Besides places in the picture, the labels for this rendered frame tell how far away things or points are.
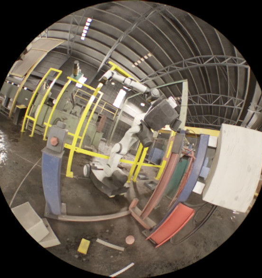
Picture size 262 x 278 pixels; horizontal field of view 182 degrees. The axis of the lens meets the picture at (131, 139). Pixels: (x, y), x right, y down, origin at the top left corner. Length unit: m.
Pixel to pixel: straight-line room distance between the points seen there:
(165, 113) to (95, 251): 1.21
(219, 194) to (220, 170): 0.11
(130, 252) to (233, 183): 0.74
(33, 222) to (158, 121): 1.09
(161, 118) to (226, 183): 0.69
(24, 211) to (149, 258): 0.77
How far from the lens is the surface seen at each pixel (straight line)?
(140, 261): 0.80
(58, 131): 0.48
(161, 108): 0.77
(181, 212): 0.65
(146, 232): 0.93
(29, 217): 0.52
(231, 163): 0.46
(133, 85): 0.88
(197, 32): 10.75
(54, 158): 0.47
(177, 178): 1.66
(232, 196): 0.49
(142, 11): 10.90
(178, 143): 0.70
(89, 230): 0.79
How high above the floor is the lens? 0.72
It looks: 4 degrees up
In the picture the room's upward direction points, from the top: 20 degrees clockwise
